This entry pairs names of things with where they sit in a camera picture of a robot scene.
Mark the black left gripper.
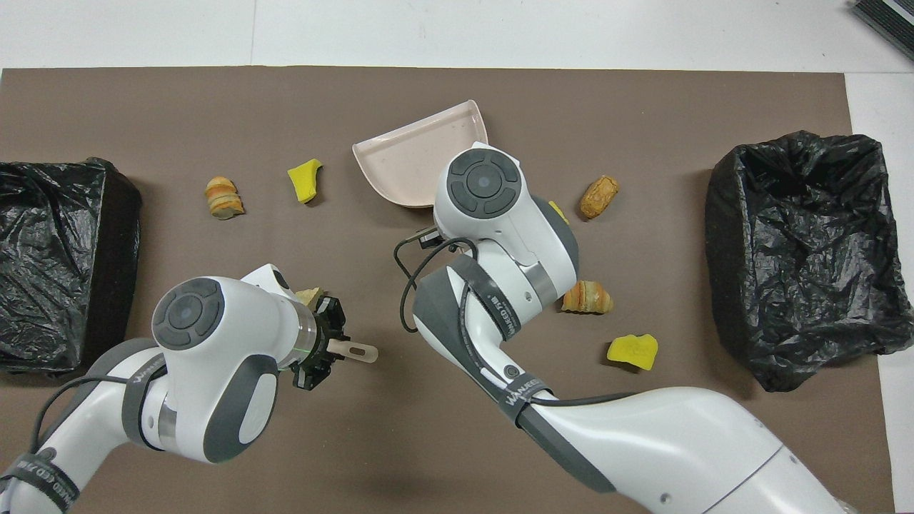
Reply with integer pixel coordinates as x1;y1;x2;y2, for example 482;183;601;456
291;289;351;392

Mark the beige hand brush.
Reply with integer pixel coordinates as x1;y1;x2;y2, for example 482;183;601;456
327;340;378;363

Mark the beige plastic dustpan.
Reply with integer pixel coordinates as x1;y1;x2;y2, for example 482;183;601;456
352;99;489;209

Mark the small yellow sponge chunk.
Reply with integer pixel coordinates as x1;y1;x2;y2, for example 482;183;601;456
288;158;323;204

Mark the striped orange croissant roll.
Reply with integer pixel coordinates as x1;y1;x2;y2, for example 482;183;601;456
562;280;614;315

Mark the brown bread roll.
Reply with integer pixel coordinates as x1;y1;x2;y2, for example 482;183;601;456
580;176;620;219

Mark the striped orange bread slice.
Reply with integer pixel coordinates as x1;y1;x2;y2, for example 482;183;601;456
205;176;245;220

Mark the yellow sponge with green back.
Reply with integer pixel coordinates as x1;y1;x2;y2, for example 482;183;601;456
607;333;659;371

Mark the black bag lined bin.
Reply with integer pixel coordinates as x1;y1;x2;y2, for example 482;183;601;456
0;158;143;377
705;131;914;393

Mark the brown paper table mat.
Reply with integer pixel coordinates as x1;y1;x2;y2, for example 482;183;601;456
0;66;897;514

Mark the dark ribbed object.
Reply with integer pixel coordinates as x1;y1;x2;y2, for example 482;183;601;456
851;0;914;61

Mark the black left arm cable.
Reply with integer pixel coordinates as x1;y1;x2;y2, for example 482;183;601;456
29;364;169;458

